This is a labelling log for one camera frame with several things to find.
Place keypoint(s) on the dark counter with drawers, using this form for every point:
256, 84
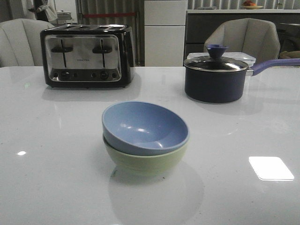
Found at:
200, 24

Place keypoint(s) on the clear plastic storage container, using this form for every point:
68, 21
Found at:
235, 55

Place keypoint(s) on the fruit bowl on counter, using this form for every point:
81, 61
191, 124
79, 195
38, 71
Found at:
248, 4

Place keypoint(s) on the beige armchair on left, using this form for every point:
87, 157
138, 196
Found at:
20, 43

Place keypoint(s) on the person in white coat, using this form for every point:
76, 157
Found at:
43, 10

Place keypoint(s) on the dark blue saucepan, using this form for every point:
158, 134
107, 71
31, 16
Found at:
225, 87

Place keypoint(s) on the green plastic bowl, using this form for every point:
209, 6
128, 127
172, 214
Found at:
146, 165

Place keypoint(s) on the beige armchair on right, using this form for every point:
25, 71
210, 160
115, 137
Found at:
254, 37

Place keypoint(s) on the white cabinet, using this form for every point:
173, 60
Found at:
164, 32

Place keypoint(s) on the black and chrome toaster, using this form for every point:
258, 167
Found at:
88, 56

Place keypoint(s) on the glass pot lid blue knob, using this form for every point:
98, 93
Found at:
215, 61

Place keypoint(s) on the blue plastic bowl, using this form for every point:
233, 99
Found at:
143, 129

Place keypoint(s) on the beige armchair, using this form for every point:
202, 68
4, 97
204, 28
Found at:
254, 37
20, 43

